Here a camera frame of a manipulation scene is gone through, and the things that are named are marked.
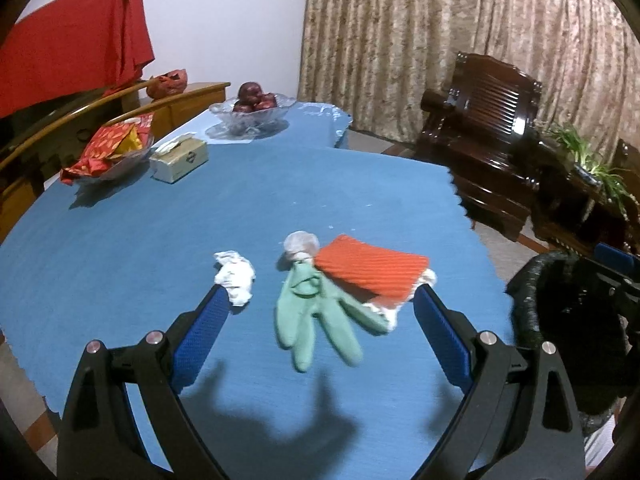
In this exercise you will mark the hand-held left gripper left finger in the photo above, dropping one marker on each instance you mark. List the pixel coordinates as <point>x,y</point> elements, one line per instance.
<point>200,340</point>

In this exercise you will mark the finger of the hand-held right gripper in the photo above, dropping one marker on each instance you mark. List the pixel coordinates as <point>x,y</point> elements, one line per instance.
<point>617,259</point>
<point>617,292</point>

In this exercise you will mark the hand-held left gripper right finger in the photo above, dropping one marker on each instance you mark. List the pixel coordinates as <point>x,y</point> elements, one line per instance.
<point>442,340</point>

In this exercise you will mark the white tissue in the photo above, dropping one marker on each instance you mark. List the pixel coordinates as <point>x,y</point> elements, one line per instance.
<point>235,277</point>

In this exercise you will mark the black bagged trash bin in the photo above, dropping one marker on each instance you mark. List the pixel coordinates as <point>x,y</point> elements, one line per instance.
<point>530,300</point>

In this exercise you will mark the orange ribbed cloth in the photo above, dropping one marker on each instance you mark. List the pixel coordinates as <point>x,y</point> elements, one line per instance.
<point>375,267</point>

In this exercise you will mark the green rubber glove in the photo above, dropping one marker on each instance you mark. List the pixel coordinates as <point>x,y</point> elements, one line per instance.
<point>300,320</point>

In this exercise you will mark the grey paper ball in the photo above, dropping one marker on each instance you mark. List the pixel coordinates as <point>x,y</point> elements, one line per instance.
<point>300,242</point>

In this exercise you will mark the dark wooden side table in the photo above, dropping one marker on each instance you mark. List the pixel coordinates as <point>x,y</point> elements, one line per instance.
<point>565,210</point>

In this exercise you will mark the green potted plant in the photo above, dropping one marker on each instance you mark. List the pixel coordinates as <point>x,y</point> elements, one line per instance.
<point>595,165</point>

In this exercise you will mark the dark wooden armchair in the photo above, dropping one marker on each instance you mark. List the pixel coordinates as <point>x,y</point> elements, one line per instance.
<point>480,170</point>

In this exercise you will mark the beige tissue box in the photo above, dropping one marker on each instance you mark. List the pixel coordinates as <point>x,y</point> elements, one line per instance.
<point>180,165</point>

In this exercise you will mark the yellow snack packet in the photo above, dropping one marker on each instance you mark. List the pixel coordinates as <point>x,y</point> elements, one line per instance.
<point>129,141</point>

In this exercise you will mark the red snack packet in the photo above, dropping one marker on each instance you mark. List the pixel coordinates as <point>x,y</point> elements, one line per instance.
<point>97,152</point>

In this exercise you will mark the glass fruit bowl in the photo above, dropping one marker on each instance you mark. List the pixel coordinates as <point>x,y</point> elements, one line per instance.
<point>250,121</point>

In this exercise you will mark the wooden sideboard cabinet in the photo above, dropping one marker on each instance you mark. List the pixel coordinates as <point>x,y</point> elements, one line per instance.
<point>195,105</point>

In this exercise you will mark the dark red apple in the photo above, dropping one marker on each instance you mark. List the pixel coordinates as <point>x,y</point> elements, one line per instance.
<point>242,107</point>
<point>248,91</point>
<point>268,101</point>

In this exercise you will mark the red plastic bag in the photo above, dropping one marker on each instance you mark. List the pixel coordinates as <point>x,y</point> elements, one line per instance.
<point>167,85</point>

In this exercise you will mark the beige patterned curtain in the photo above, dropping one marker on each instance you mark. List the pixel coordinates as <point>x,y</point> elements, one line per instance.
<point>400,35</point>

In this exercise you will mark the red cloth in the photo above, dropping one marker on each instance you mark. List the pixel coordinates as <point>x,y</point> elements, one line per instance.
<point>75,45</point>

